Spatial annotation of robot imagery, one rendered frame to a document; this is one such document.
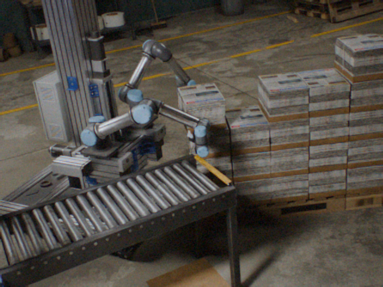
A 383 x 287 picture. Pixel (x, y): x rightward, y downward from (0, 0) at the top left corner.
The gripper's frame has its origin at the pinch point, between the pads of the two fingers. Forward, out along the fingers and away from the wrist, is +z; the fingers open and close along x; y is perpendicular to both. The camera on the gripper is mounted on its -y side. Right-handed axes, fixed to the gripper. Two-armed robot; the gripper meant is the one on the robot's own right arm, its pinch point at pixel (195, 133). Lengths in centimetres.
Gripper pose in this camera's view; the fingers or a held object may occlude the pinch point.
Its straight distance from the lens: 366.2
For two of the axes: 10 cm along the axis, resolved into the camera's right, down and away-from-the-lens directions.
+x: -9.9, 1.4, -0.8
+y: -0.9, -8.9, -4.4
